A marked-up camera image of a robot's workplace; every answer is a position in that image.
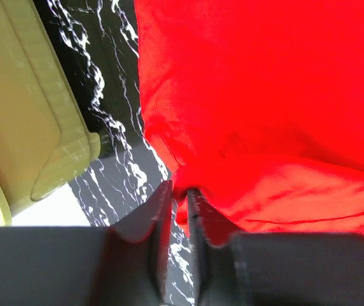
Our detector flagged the red t-shirt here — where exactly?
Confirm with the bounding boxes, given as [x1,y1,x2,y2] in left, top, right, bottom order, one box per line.
[135,1,364,235]

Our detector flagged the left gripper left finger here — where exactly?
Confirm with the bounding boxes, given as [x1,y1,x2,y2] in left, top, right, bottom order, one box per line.
[87,180,173,305]

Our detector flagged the olive green plastic bin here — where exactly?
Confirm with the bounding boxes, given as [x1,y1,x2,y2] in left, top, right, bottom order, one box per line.
[0,1,106,226]

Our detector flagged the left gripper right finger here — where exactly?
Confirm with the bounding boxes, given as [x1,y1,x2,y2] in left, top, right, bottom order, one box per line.
[187,189,241,306]

